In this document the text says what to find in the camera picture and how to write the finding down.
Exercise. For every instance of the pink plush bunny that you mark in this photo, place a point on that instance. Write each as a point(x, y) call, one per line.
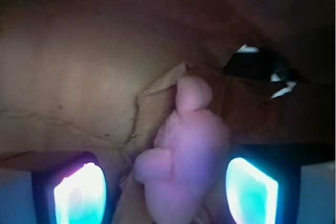
point(180, 168)

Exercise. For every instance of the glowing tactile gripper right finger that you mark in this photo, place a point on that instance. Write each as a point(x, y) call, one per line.
point(281, 183)

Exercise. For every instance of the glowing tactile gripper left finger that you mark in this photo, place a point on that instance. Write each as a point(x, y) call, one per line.
point(52, 187)

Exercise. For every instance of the brown paper bag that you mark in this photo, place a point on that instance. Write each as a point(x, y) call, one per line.
point(99, 74)

